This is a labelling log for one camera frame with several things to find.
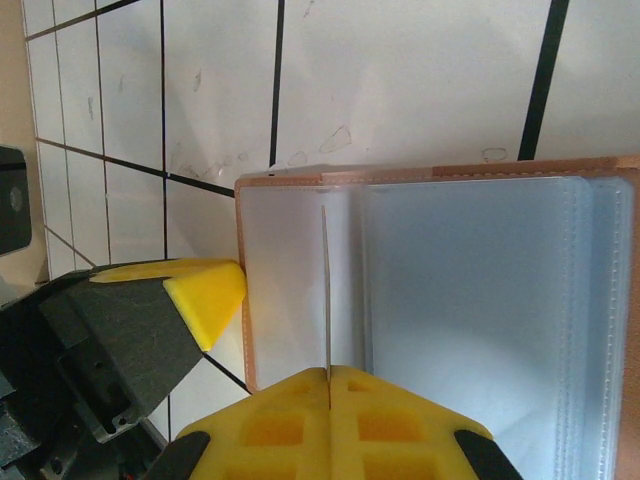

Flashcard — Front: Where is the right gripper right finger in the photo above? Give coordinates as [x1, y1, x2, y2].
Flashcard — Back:
[329, 366, 521, 480]

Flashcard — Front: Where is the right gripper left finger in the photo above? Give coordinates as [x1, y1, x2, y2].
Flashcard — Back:
[149, 367, 332, 480]

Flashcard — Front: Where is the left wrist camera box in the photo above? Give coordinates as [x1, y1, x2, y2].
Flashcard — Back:
[0, 143, 34, 260]

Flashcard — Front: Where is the pink leather card holder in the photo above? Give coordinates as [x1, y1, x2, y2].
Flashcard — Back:
[233, 154, 640, 480]

